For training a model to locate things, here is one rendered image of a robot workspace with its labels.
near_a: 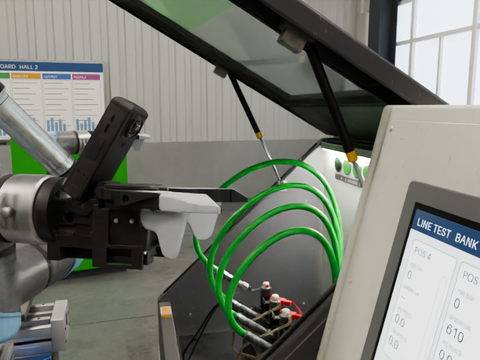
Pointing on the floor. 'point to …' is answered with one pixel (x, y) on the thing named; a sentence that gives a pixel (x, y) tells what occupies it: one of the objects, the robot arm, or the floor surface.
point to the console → (372, 233)
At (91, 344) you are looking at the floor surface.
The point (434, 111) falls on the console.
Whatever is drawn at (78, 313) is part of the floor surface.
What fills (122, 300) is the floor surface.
